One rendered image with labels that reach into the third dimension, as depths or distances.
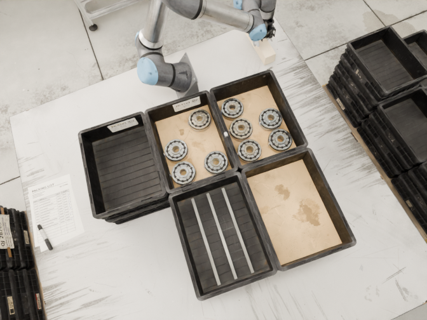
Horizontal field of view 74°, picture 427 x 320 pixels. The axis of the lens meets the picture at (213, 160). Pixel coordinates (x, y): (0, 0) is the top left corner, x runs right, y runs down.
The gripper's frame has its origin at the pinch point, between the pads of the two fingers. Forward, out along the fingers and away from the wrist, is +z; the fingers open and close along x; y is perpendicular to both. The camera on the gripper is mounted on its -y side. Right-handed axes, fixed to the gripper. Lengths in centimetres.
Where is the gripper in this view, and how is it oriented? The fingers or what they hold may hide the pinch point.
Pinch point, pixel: (260, 41)
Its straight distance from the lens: 168.8
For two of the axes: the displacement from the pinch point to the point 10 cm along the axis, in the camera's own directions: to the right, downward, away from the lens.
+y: 3.9, 8.6, -3.2
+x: 9.2, -3.9, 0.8
